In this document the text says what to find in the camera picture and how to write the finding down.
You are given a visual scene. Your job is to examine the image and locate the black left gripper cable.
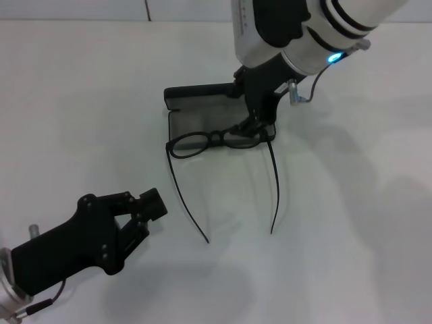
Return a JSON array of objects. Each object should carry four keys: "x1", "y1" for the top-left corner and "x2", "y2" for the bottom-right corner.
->
[{"x1": 5, "y1": 279, "x2": 68, "y2": 320}]

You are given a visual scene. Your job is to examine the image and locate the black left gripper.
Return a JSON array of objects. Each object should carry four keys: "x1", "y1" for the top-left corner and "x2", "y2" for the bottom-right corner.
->
[{"x1": 11, "y1": 188, "x2": 169, "y2": 298}]

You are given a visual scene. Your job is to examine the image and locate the black glasses case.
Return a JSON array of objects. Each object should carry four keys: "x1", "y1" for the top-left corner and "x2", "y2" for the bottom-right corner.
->
[{"x1": 163, "y1": 82, "x2": 279, "y2": 150}]

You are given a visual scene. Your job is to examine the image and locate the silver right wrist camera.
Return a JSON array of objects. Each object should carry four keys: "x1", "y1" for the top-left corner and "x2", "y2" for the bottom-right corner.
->
[{"x1": 231, "y1": 0, "x2": 313, "y2": 68}]

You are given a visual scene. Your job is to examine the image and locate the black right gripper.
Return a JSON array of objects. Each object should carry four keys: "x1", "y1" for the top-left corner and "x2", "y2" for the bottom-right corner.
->
[{"x1": 232, "y1": 52, "x2": 294, "y2": 136}]

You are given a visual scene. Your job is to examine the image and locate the black round-lens glasses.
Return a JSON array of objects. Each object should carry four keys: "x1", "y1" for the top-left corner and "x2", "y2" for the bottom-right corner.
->
[{"x1": 165, "y1": 128, "x2": 281, "y2": 244}]

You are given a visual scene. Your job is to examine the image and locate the grey right gripper cable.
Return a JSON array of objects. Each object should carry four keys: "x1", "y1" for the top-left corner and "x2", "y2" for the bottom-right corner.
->
[{"x1": 286, "y1": 38, "x2": 371, "y2": 106}]

